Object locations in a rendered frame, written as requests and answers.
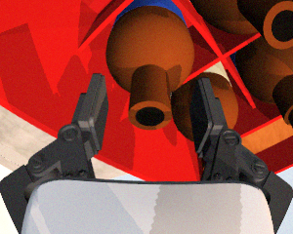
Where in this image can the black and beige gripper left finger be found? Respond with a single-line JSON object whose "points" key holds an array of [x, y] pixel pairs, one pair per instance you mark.
{"points": [[65, 156]]}

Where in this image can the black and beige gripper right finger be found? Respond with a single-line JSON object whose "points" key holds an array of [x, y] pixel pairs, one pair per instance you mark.
{"points": [[231, 158]]}

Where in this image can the red crate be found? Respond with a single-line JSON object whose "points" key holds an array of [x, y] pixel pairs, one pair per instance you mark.
{"points": [[48, 55]]}

